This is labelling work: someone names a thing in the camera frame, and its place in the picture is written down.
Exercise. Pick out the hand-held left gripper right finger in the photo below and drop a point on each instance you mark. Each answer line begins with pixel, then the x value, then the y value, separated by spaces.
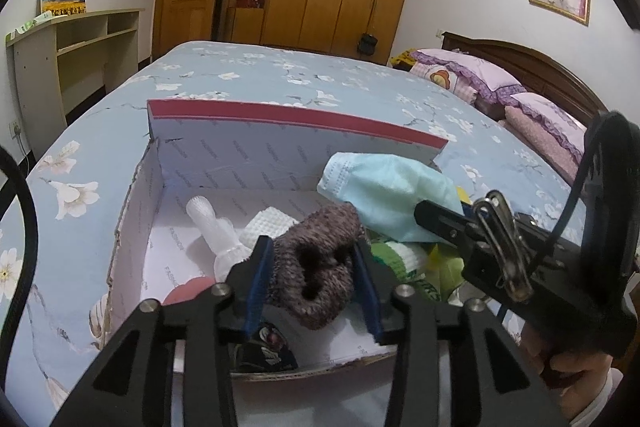
pixel 368 302

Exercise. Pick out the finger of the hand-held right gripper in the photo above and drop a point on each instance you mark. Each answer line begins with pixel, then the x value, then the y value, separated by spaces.
pixel 442 222

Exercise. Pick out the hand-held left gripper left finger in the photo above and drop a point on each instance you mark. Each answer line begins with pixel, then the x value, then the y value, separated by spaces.
pixel 255 302

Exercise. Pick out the green white striped sock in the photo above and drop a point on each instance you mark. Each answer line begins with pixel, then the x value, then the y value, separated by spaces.
pixel 400 259

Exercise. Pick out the light blue face mask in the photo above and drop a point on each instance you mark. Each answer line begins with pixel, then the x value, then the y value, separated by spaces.
pixel 390 192

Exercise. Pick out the grey brown knitted sock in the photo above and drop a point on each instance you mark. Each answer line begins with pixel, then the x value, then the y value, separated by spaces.
pixel 320 257

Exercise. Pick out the pink makeup sponge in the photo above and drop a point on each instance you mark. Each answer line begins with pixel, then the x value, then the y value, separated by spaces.
pixel 185 292

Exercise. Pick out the white waffle cloth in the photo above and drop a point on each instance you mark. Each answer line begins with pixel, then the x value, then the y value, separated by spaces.
pixel 267 224

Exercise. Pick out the white foam mesh net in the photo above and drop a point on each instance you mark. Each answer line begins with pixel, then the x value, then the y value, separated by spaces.
pixel 215 232

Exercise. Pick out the pink cardboard box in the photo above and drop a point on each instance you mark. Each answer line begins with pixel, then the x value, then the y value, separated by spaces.
pixel 240 157

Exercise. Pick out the person's right hand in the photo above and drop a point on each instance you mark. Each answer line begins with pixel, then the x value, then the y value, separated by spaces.
pixel 570 369

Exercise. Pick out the dark printed packet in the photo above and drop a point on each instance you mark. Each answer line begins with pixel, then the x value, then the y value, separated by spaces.
pixel 267 347

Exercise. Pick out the cartoon print cloth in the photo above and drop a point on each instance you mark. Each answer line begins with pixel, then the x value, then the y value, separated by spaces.
pixel 440 77

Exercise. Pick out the purple ruffled pillow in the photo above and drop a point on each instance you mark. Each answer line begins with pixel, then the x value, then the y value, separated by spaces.
pixel 475 74
pixel 550 122

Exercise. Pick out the dark wooden headboard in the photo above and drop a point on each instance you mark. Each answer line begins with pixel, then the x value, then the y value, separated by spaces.
pixel 540 62

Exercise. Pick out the black hanging bag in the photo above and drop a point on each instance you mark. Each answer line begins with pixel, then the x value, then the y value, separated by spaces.
pixel 367 44

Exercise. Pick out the red ornament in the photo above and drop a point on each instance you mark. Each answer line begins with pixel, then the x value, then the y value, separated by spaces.
pixel 249 1

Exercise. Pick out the beige shelf desk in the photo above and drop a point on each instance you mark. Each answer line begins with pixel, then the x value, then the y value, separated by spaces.
pixel 35 77

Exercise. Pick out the green white packets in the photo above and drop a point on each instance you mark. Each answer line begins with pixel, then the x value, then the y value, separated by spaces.
pixel 27 27

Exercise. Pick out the wall socket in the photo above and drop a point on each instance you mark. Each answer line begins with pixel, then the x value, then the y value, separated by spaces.
pixel 16 129

